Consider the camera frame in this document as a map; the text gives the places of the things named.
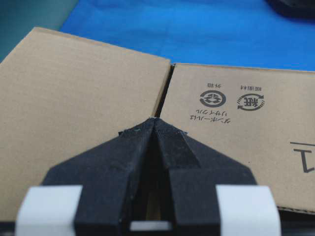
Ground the brown cardboard box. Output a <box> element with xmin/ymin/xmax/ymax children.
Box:
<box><xmin>0</xmin><ymin>28</ymin><xmax>315</xmax><ymax>221</ymax></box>

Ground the blue table mat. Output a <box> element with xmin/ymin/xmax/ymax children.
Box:
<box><xmin>61</xmin><ymin>0</ymin><xmax>315</xmax><ymax>71</ymax></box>

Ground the black round object in box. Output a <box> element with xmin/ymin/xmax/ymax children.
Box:
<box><xmin>266</xmin><ymin>0</ymin><xmax>315</xmax><ymax>19</ymax></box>

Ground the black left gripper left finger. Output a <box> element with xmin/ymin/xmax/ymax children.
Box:
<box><xmin>15</xmin><ymin>118</ymin><xmax>155</xmax><ymax>236</ymax></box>

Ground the green cloth sheet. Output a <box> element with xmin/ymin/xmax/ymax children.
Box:
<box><xmin>0</xmin><ymin>0</ymin><xmax>78</xmax><ymax>60</ymax></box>

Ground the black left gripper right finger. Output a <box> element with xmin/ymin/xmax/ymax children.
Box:
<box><xmin>155</xmin><ymin>119</ymin><xmax>281</xmax><ymax>236</ymax></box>

